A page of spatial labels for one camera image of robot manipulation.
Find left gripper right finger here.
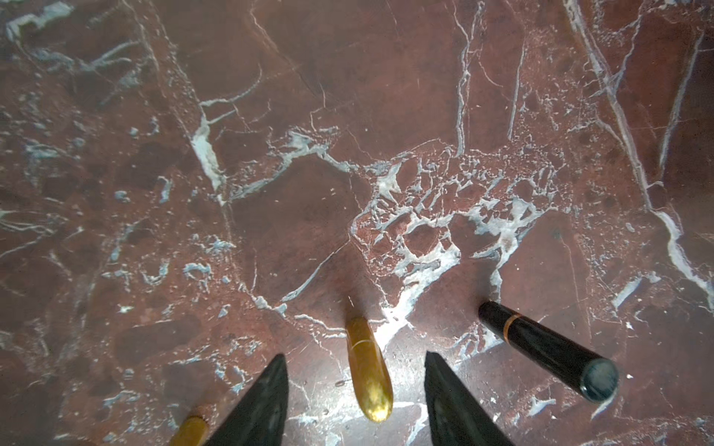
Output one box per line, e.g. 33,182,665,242
424,351,513,446

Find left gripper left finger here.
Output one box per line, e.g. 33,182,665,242
205,353,289,446

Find black lipstick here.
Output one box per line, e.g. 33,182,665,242
478,301,619,403

